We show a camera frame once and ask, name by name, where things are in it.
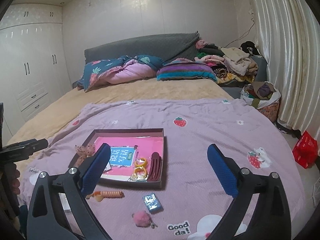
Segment pile of folded clothes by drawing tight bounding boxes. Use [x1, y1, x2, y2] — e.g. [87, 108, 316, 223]
[195, 40, 267, 87]

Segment red bag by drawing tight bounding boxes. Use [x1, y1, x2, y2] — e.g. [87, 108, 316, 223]
[292, 131, 318, 169]

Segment white wardrobe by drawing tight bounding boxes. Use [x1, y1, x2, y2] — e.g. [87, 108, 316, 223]
[1, 4, 72, 139]

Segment maroon hair claw clip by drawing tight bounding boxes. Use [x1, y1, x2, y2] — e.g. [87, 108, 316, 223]
[147, 152, 162, 182]

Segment tan fleece bed sheet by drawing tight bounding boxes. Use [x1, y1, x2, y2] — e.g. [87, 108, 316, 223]
[8, 79, 233, 144]

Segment dark grey headboard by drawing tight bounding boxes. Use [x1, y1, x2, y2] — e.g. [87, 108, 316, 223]
[84, 32, 200, 63]

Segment earring card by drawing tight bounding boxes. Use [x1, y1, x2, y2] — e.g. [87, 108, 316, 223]
[104, 163, 112, 172]

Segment pink pompom keychain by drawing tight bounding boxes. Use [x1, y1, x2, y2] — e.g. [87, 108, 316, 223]
[132, 211, 158, 229]

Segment blue pink folded duvet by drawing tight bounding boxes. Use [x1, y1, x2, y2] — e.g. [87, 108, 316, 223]
[76, 54, 165, 92]

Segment lilac quilted bed cover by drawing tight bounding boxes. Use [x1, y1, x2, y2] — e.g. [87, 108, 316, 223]
[21, 99, 305, 239]

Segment black wall cable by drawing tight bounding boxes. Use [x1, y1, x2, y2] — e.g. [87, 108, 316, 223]
[224, 17, 256, 48]

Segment beige dotted mesh bow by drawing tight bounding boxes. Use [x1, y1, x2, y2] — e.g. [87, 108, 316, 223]
[73, 144, 95, 167]

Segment blue small packet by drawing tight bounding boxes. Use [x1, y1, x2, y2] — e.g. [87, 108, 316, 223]
[143, 193, 163, 214]

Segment yellow earrings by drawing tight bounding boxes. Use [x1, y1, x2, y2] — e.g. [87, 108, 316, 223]
[128, 152, 151, 182]

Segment person's left hand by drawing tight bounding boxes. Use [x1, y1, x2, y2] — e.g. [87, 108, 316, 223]
[1, 169, 20, 220]

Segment white small jewelry card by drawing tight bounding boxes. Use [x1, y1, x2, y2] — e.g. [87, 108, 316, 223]
[59, 193, 71, 212]

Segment purple striped pillow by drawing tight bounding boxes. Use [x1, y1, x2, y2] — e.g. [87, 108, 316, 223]
[156, 59, 217, 83]

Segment bag of clothes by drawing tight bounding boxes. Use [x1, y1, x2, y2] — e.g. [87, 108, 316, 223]
[240, 81, 281, 123]

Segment cream pleated curtain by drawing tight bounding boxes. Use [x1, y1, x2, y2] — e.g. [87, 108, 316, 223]
[250, 0, 319, 140]

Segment orange spiral hair clip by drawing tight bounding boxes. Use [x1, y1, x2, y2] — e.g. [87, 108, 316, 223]
[89, 191, 124, 202]

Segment dark shallow cardboard tray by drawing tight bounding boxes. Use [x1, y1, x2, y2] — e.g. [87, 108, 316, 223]
[81, 128, 165, 189]

